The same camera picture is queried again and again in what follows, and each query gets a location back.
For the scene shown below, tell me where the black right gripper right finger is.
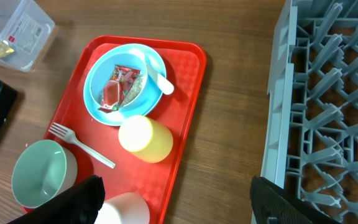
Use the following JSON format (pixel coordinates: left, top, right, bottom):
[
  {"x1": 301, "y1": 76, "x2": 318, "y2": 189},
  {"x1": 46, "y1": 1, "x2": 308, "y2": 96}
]
[{"x1": 250, "y1": 176, "x2": 337, "y2": 224}]

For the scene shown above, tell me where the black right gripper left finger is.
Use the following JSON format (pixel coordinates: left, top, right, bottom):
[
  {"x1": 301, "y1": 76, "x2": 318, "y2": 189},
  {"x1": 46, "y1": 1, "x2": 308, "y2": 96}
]
[{"x1": 9, "y1": 175, "x2": 106, "y2": 224}]

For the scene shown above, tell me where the mint green bowl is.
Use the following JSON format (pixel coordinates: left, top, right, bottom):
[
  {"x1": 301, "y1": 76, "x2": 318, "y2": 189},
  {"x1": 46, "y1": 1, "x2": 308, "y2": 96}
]
[{"x1": 11, "y1": 139, "x2": 78, "y2": 208}]

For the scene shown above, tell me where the red snack wrapper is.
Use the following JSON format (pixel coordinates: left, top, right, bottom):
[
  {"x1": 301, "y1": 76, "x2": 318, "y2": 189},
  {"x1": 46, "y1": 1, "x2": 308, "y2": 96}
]
[{"x1": 99, "y1": 65, "x2": 140, "y2": 113}]

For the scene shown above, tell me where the grey dishwasher rack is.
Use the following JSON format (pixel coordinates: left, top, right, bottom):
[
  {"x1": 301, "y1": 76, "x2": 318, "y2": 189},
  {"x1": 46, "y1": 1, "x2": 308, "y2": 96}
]
[{"x1": 261, "y1": 0, "x2": 358, "y2": 223}]

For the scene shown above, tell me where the white plastic cup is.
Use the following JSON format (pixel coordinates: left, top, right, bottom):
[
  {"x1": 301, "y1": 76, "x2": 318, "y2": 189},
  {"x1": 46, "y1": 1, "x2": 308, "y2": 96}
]
[{"x1": 94, "y1": 192, "x2": 150, "y2": 224}]

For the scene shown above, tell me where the white plastic fork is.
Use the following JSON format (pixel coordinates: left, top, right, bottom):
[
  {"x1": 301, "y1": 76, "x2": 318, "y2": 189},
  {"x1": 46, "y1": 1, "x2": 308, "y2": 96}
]
[{"x1": 48, "y1": 122, "x2": 116, "y2": 169}]

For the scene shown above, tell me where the light blue plate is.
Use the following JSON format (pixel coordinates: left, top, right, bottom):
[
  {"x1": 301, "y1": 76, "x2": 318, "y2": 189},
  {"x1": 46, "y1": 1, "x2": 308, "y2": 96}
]
[{"x1": 83, "y1": 44, "x2": 167, "y2": 126}]

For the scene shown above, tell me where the yellow plastic cup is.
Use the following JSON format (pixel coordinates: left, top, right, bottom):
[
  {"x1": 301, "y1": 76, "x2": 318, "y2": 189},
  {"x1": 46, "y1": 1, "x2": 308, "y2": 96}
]
[{"x1": 118, "y1": 115, "x2": 173, "y2": 163}]

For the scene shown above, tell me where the red plastic tray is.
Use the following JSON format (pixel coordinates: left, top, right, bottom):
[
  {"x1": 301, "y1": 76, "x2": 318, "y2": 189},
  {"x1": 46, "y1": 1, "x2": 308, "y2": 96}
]
[{"x1": 22, "y1": 35, "x2": 208, "y2": 224}]

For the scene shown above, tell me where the light blue bowl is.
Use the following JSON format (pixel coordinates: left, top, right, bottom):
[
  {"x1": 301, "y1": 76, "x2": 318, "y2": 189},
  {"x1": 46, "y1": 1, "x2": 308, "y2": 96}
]
[{"x1": 89, "y1": 53, "x2": 149, "y2": 111}]

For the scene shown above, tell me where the white plastic spoon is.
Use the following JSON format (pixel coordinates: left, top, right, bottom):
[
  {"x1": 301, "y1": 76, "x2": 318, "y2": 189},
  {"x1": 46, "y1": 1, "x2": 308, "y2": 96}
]
[{"x1": 129, "y1": 49, "x2": 174, "y2": 95}]

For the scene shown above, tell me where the clear plastic bin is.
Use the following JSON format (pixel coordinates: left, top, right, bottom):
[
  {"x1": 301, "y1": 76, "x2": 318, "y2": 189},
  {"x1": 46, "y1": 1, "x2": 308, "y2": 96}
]
[{"x1": 0, "y1": 0, "x2": 55, "y2": 72}]

